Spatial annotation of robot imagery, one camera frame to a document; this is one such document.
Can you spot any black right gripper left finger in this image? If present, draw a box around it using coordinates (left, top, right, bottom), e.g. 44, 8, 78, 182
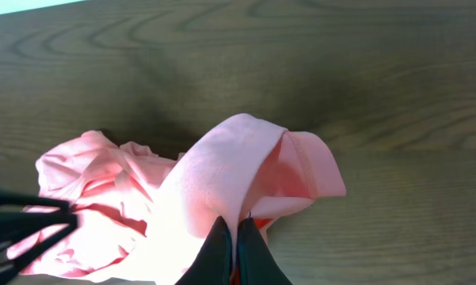
176, 216, 233, 285

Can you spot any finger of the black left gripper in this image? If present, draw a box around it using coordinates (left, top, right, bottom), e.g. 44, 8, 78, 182
0, 190, 78, 285

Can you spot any pink cloth garment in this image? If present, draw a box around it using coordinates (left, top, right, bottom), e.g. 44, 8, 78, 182
24, 113, 345, 284

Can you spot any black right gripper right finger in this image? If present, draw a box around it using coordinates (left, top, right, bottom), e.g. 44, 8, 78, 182
237, 218, 292, 285

